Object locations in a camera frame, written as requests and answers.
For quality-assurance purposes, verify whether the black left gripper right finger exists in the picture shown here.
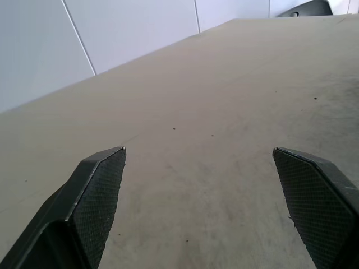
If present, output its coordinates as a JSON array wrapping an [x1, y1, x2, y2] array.
[[272, 146, 359, 269]]

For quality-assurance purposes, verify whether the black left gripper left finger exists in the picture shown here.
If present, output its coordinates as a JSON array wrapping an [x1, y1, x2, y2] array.
[[0, 146, 127, 269]]

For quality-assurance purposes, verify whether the dark grey plastic chair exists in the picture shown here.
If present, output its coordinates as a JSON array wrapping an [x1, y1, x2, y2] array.
[[276, 0, 333, 18]]

